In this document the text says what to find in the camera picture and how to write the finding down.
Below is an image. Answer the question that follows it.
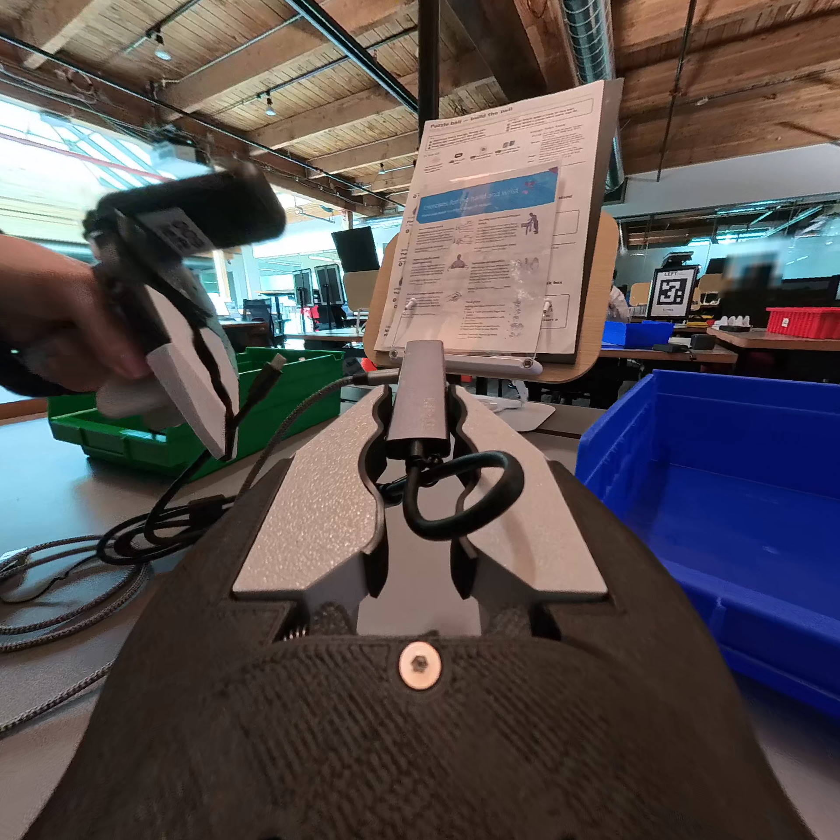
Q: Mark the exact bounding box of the white printed instruction sheet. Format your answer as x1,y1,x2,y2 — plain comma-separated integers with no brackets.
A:
376,79,606,358

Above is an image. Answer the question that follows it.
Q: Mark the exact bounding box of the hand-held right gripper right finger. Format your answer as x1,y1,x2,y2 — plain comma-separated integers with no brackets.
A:
450,384,611,608

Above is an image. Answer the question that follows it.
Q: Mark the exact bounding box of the small blue plastic bin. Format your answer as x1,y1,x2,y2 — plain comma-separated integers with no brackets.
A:
602,319,677,350

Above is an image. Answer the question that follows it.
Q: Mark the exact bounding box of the green plastic bin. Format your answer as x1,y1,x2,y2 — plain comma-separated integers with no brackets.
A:
47,346,347,484

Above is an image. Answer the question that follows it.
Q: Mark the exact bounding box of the hanging black monitor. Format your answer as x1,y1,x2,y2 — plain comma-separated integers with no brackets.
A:
330,225,383,274

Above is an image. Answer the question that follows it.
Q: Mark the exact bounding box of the person's left hand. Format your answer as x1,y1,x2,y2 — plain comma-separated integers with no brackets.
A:
0,233,157,396

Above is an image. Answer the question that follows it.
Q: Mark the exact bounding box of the large red plastic bin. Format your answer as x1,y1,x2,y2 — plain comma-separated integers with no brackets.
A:
764,306,840,340

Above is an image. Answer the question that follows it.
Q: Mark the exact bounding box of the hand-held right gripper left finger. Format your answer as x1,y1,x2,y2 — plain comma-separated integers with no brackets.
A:
230,384,392,611

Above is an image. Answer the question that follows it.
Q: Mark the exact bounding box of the laminated sheet with blue banner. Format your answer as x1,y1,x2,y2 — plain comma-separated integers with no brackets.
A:
392,163,565,353

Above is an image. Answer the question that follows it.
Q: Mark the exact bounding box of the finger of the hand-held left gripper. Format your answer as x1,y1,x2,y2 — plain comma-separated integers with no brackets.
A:
144,285,231,462
196,314,242,429

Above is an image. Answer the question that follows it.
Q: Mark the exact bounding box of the grey braided usb cable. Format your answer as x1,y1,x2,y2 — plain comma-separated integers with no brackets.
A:
0,369,403,735

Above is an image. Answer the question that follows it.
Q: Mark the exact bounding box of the silver spiral duct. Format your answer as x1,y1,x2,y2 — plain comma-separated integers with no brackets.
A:
560,0,629,193

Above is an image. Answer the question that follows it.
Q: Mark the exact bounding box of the grey usb hub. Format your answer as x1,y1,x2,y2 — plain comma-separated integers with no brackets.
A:
382,340,527,543

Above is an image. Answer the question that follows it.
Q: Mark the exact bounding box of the black pole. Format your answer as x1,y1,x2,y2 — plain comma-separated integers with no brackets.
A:
417,0,442,137

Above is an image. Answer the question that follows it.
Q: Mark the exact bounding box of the black usb cable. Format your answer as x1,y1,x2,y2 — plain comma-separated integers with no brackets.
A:
97,353,288,567

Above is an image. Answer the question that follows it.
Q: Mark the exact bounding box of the black office chair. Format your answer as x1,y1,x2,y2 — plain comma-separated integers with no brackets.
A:
241,297,275,345

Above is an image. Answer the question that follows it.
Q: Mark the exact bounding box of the large blue plastic bin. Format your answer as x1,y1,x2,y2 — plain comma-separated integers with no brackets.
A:
574,367,840,721

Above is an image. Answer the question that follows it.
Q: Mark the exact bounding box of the black white marker sign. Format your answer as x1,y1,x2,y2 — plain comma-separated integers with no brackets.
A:
647,264,700,324

